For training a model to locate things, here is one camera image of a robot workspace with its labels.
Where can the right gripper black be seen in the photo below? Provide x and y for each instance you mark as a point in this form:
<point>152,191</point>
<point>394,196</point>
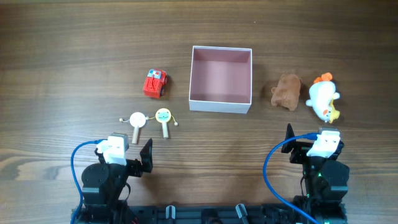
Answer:
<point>300,151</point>

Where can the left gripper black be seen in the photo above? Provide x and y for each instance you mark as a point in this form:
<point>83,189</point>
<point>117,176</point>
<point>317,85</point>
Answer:
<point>147,165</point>

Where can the yellow cat rattle drum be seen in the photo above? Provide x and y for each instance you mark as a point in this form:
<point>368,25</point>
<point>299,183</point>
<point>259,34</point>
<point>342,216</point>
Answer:
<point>163,116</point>

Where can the brown plush bear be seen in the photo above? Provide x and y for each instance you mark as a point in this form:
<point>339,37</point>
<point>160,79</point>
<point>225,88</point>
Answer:
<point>287,92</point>

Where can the white plush chicken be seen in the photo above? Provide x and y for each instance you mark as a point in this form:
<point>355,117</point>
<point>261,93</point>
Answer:
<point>322,95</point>

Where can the red toy fire truck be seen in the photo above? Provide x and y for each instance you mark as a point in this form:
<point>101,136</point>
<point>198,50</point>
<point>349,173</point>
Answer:
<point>154,83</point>

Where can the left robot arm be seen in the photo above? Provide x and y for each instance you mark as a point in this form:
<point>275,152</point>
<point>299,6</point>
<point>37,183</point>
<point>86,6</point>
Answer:
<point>102,185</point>

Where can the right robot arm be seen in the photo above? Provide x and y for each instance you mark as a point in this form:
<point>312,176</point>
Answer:
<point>325,178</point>

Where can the white face rattle drum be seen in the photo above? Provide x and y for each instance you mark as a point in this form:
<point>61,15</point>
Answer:
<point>137,120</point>

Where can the white box pink interior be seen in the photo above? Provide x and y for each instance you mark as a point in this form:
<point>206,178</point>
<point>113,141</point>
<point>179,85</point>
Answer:
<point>220,79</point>

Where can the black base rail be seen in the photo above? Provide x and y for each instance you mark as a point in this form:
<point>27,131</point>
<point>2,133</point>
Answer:
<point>259,214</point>

